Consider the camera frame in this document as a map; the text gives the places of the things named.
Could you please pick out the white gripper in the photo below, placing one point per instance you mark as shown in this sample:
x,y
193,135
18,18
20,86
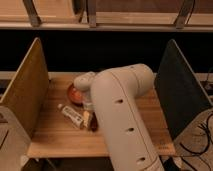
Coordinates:
x,y
87,105

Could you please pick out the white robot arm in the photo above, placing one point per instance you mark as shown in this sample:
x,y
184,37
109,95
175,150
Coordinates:
x,y
113,93

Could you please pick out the white labelled bottle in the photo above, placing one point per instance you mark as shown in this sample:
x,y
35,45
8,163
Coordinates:
x,y
69,112

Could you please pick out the red wooden bowl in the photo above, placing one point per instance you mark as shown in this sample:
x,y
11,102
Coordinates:
x,y
74,95

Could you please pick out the left wooden side panel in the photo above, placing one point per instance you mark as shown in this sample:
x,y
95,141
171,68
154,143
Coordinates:
x,y
23,98

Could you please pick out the wooden shelf frame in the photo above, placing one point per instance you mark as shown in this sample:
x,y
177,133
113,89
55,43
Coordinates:
x,y
108,15

